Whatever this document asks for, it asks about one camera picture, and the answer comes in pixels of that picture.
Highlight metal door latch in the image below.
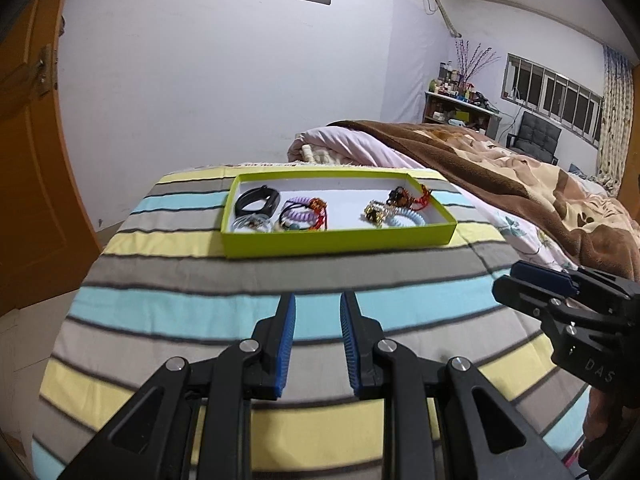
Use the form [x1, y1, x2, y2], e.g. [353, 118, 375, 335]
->
[36, 44, 58, 96]

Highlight red braided knot bracelet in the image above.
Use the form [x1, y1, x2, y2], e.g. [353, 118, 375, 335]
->
[307, 197, 331, 231]

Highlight orange wooden door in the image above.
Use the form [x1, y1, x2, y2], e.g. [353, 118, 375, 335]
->
[1, 0, 102, 313]

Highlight grey elastic hair ties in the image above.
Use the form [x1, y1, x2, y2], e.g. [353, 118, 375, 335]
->
[229, 212, 276, 234]

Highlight striped bed sheet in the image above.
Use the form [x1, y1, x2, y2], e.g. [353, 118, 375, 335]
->
[32, 167, 588, 479]

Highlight brown patterned blanket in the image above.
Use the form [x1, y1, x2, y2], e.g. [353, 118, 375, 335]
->
[334, 120, 639, 281]

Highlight purple flower branches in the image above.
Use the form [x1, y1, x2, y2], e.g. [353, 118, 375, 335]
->
[454, 38, 500, 89]

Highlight floral curtain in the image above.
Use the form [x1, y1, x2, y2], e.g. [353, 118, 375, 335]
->
[596, 46, 634, 196]

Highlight gold black flower clip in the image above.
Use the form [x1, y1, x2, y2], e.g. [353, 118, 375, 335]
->
[361, 204, 385, 228]

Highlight purple spiral hair tie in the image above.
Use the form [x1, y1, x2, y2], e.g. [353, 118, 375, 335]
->
[278, 195, 321, 232]

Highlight barred window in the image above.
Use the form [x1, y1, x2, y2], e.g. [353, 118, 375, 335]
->
[502, 53, 603, 146]

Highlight black fitness band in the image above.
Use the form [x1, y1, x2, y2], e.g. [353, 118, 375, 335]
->
[234, 185, 281, 218]

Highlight light blue spiral hair tie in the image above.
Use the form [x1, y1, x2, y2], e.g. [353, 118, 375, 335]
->
[387, 207, 429, 230]

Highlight red beaded charm ornament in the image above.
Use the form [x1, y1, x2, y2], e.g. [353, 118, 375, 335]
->
[386, 185, 432, 211]

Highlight black padded chair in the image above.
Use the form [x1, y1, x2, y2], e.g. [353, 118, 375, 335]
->
[506, 112, 561, 165]

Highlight cluttered wall shelf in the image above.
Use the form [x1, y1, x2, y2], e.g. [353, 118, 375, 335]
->
[422, 61, 501, 139]

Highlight lime green shallow box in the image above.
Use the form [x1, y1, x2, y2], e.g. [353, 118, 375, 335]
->
[220, 169, 457, 259]

